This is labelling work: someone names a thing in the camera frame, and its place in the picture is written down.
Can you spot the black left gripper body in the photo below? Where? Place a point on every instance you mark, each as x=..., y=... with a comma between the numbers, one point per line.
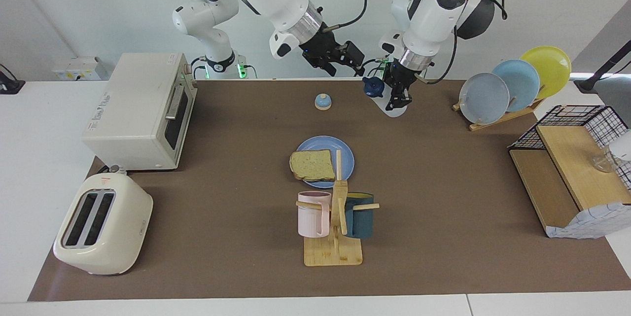
x=400, y=75

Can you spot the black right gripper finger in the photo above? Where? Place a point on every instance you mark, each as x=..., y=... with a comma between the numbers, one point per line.
x=329, y=67
x=354, y=53

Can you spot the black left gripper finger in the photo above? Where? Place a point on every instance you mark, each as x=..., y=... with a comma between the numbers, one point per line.
x=407, y=95
x=394, y=99

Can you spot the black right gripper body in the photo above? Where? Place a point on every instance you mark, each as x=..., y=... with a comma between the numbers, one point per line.
x=320, y=45

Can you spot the translucent squeeze bottle blue cap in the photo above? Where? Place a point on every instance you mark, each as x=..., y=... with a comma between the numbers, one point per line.
x=394, y=109

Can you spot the toasted bread slice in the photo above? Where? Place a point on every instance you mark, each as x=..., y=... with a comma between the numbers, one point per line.
x=313, y=165

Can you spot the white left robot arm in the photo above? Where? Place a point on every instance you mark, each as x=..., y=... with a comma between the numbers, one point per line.
x=438, y=5

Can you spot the blue round plate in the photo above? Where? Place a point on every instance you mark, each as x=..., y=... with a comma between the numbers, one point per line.
x=345, y=158

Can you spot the grey-blue plate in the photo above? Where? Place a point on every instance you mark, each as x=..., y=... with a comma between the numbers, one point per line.
x=485, y=99

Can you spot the wooden plate rack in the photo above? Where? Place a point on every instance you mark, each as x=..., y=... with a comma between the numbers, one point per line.
x=498, y=121

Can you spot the light blue plate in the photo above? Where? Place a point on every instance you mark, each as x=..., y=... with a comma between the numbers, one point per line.
x=522, y=82

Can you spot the yellow plate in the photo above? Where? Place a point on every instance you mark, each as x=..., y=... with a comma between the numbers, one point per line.
x=549, y=67

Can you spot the small blue lid wooden knob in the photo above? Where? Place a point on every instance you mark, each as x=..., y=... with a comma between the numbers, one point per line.
x=323, y=103

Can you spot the dark teal mug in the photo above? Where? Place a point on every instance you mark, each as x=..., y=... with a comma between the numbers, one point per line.
x=360, y=220

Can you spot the pink ribbed mug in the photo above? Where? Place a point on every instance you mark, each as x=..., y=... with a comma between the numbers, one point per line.
x=310, y=217

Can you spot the wooden mug tree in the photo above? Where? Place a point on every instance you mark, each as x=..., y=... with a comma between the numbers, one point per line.
x=333, y=254

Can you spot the wooden shelf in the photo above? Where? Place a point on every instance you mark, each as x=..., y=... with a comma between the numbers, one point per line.
x=572, y=168

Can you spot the white toaster oven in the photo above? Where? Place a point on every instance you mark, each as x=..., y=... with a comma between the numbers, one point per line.
x=133, y=109

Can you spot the brown table mat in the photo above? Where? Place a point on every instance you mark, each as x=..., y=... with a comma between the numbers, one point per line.
x=222, y=237

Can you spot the clear glass cup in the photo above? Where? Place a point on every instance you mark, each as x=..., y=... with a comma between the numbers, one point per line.
x=604, y=163

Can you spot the grey rounded object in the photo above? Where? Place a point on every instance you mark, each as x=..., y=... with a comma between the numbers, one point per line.
x=616, y=96

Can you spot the cream two-slot toaster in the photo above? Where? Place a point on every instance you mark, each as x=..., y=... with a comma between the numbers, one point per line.
x=113, y=237

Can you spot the black clamp base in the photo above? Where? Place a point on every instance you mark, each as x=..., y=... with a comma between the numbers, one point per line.
x=10, y=84

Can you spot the white wall socket box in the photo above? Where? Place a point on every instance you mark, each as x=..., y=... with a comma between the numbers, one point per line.
x=79, y=68

